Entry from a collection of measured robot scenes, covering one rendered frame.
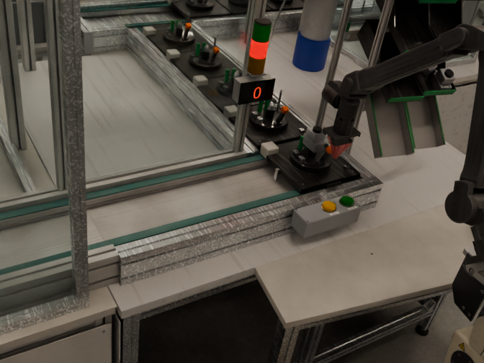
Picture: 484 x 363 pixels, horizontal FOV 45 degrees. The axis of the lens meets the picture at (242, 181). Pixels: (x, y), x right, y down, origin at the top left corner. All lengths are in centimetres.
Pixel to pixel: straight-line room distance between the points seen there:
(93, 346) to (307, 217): 68
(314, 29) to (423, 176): 89
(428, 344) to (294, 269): 128
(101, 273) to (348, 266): 70
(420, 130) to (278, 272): 80
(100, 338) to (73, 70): 75
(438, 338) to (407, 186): 96
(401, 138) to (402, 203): 22
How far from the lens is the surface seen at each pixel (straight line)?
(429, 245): 193
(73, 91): 115
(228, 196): 180
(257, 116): 207
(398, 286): 174
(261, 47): 171
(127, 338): 163
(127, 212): 171
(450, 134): 339
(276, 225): 173
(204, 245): 162
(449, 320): 300
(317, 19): 271
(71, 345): 158
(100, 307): 153
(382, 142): 202
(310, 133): 187
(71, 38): 111
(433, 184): 221
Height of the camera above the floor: 201
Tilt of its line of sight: 36 degrees down
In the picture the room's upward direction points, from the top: 9 degrees clockwise
